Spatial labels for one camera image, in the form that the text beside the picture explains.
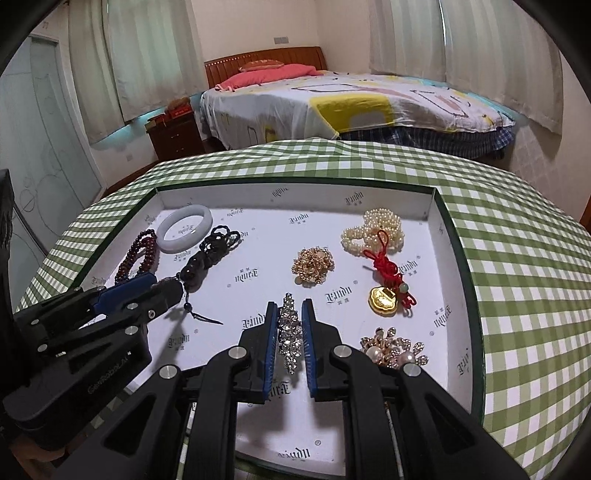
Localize pink pillow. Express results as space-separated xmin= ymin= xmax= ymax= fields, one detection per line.
xmin=215 ymin=63 xmax=324 ymax=93

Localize white jade bangle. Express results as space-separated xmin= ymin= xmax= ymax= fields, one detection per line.
xmin=156 ymin=205 xmax=214 ymax=253

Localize black bead string with tassel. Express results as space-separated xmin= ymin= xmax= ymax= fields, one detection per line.
xmin=173 ymin=224 xmax=243 ymax=326

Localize white tray with green rim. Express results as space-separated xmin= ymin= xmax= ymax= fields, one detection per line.
xmin=74 ymin=178 xmax=485 ymax=467

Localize pearl necklace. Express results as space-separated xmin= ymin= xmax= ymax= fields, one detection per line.
xmin=341 ymin=208 xmax=406 ymax=254

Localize dark wooden nightstand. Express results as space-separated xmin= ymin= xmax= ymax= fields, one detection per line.
xmin=145 ymin=113 xmax=206 ymax=162

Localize red cushion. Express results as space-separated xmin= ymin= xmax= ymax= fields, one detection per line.
xmin=238 ymin=59 xmax=282 ymax=72

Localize bed with printed sheet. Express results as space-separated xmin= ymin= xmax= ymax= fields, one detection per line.
xmin=201 ymin=69 xmax=518 ymax=160

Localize red knot gold ingot charm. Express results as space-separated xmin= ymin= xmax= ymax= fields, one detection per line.
xmin=362 ymin=229 xmax=419 ymax=318

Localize wooden headboard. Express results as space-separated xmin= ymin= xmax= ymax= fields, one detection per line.
xmin=204 ymin=46 xmax=328 ymax=89

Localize gold chain bracelet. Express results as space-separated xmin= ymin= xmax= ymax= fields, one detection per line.
xmin=291 ymin=246 xmax=335 ymax=287

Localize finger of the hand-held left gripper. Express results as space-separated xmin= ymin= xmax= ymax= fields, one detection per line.
xmin=46 ymin=279 xmax=185 ymax=365
xmin=14 ymin=272 xmax=158 ymax=342

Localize white curtain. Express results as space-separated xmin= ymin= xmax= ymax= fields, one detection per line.
xmin=369 ymin=0 xmax=446 ymax=81
xmin=438 ymin=0 xmax=564 ymax=134
xmin=106 ymin=0 xmax=206 ymax=123
xmin=69 ymin=0 xmax=123 ymax=144

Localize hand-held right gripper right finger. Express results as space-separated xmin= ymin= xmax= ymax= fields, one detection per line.
xmin=301 ymin=298 xmax=532 ymax=480

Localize rose gold pearl brooch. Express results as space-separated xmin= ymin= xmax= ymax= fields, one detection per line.
xmin=360 ymin=325 xmax=430 ymax=370

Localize rhinestone hair clip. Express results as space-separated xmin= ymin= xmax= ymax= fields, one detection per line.
xmin=276 ymin=292 xmax=305 ymax=377

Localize red boxes on nightstand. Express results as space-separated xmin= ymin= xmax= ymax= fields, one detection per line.
xmin=154 ymin=98 xmax=192 ymax=123

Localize frosted glass door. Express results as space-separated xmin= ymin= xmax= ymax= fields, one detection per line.
xmin=0 ymin=34 xmax=105 ymax=287

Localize red-brown bead bracelet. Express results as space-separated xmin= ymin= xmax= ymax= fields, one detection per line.
xmin=113 ymin=228 xmax=160 ymax=284

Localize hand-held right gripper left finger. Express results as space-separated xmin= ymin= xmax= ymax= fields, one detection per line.
xmin=55 ymin=300 xmax=283 ymax=480

